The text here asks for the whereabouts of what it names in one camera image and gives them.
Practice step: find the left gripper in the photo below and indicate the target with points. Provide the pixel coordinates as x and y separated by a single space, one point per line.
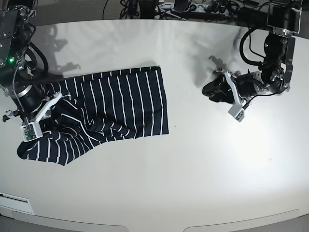
248 85

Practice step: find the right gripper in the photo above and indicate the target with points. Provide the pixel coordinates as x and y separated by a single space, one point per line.
33 98

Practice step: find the navy white striped T-shirt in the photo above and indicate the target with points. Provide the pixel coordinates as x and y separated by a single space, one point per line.
99 108

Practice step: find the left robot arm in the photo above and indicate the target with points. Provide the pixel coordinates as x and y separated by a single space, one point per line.
282 21

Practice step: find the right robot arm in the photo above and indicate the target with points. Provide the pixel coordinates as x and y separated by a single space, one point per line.
22 64

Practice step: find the black box on floor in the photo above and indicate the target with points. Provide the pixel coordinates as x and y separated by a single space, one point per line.
250 17

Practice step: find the white power strip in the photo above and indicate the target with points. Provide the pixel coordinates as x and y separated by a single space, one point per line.
211 7

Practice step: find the white label on table edge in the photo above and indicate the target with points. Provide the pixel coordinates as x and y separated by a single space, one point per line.
16 203

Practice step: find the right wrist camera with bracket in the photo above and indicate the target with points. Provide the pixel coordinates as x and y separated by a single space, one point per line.
30 123

